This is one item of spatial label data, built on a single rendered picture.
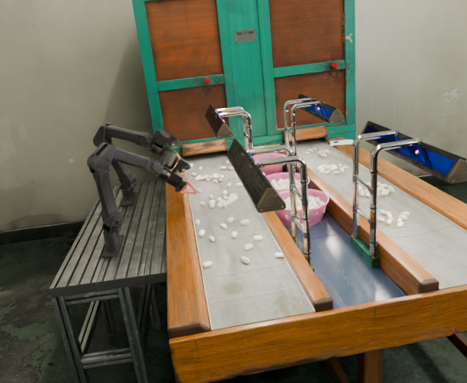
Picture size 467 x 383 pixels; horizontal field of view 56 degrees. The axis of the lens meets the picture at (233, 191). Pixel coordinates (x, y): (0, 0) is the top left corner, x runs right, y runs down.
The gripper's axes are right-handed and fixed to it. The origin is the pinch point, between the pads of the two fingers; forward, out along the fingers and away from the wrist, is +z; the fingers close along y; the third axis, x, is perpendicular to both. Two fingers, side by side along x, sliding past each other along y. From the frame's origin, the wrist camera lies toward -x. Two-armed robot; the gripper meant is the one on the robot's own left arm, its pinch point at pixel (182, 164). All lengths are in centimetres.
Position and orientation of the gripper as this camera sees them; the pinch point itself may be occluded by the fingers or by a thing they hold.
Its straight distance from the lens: 244.6
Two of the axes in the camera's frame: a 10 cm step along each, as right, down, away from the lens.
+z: 8.2, 4.9, 3.0
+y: -1.5, -3.2, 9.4
